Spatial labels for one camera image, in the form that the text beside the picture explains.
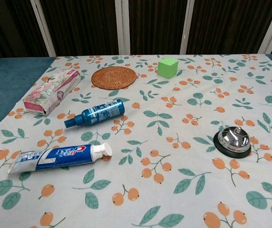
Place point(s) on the silver call bell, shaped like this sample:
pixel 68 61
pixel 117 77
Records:
pixel 232 140

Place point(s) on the blue spray bottle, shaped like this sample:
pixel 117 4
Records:
pixel 100 112

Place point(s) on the fruit leaf print tablecloth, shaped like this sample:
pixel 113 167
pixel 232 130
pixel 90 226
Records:
pixel 150 154

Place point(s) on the round woven rattan coaster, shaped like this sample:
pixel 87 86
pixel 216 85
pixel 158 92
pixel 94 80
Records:
pixel 113 77

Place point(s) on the green cube block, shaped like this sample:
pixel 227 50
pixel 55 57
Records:
pixel 167 68

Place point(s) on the pink floral tissue pack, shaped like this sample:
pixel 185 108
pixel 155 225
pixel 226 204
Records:
pixel 51 91

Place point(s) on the blue white toothpaste tube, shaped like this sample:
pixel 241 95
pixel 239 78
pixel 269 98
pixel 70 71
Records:
pixel 55 157

